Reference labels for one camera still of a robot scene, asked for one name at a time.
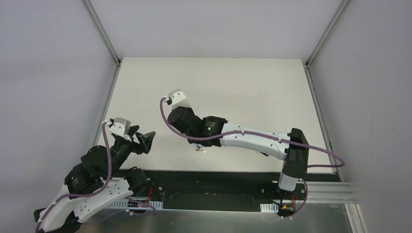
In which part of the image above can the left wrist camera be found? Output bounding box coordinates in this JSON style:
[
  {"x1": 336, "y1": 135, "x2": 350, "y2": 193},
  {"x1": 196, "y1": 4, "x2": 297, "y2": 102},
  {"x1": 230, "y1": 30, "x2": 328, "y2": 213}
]
[{"x1": 108, "y1": 117, "x2": 131, "y2": 141}]

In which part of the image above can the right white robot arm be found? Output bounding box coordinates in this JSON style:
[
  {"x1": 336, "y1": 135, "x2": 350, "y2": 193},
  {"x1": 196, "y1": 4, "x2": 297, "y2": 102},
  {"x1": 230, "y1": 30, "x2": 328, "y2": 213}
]
[{"x1": 165, "y1": 107, "x2": 309, "y2": 199}]

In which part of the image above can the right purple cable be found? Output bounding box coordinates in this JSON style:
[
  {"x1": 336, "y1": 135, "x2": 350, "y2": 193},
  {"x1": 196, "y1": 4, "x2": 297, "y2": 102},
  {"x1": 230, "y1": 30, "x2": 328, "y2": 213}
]
[{"x1": 159, "y1": 96, "x2": 345, "y2": 219}]

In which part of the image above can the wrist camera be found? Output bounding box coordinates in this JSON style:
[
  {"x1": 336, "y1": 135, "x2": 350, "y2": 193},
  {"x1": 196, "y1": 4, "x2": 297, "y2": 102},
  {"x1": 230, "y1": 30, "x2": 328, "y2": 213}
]
[
  {"x1": 166, "y1": 89, "x2": 191, "y2": 110},
  {"x1": 108, "y1": 117, "x2": 131, "y2": 141}
]

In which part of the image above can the left aluminium frame post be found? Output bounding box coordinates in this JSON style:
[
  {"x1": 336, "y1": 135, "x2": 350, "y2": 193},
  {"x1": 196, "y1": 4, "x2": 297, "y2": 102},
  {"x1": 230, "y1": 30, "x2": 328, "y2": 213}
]
[{"x1": 81, "y1": 0, "x2": 121, "y2": 67}]

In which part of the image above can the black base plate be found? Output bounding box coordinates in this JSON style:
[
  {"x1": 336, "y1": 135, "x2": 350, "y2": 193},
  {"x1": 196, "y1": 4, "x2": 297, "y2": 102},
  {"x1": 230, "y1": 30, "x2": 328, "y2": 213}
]
[{"x1": 96, "y1": 169, "x2": 309, "y2": 213}]

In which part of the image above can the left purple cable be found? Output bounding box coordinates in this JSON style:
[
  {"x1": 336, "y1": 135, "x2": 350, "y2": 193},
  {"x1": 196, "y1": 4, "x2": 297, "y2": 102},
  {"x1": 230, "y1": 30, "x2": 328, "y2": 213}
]
[{"x1": 34, "y1": 120, "x2": 157, "y2": 233}]

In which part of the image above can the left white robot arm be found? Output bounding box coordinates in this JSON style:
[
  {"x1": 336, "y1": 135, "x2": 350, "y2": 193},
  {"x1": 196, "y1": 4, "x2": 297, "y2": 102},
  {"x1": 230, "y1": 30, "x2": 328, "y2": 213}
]
[{"x1": 34, "y1": 121, "x2": 156, "y2": 233}]

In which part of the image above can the aluminium frame post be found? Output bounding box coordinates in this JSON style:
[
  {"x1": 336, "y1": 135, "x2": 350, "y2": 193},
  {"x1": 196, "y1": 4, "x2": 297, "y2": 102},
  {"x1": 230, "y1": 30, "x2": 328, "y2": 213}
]
[
  {"x1": 305, "y1": 0, "x2": 351, "y2": 68},
  {"x1": 81, "y1": 0, "x2": 121, "y2": 67}
]

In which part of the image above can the large metal keyring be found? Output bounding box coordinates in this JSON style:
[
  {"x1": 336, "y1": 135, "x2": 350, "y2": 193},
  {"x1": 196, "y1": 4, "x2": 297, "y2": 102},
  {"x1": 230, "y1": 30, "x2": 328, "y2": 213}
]
[{"x1": 194, "y1": 144, "x2": 206, "y2": 153}]

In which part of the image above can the left white cable duct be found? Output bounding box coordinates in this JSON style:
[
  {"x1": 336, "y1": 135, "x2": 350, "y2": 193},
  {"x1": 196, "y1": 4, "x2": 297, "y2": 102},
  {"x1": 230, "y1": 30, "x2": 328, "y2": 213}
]
[{"x1": 106, "y1": 199, "x2": 164, "y2": 210}]

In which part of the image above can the white cable duct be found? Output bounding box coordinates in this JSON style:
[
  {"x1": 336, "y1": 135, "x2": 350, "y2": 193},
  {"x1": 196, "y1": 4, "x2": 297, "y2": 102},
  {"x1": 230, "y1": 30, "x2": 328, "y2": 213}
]
[
  {"x1": 106, "y1": 199, "x2": 164, "y2": 210},
  {"x1": 260, "y1": 203, "x2": 279, "y2": 213}
]

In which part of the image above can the right white cable duct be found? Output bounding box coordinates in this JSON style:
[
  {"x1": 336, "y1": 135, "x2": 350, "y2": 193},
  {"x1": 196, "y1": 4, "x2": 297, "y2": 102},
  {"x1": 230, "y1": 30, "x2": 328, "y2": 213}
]
[{"x1": 260, "y1": 203, "x2": 279, "y2": 213}]

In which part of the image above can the purple cable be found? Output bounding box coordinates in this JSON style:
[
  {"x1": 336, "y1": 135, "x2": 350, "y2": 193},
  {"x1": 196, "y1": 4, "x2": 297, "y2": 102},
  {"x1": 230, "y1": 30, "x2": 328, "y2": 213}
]
[
  {"x1": 159, "y1": 96, "x2": 345, "y2": 219},
  {"x1": 34, "y1": 120, "x2": 157, "y2": 233}
]

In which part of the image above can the right aluminium frame post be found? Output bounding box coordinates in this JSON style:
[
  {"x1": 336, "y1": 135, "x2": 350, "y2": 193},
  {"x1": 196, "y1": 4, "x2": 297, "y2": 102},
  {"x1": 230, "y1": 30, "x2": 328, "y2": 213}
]
[{"x1": 305, "y1": 0, "x2": 351, "y2": 68}]

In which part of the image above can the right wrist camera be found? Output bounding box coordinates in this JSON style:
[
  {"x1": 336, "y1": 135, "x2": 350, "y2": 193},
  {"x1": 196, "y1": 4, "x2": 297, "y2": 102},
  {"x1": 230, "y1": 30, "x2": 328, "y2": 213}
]
[{"x1": 166, "y1": 89, "x2": 191, "y2": 110}]

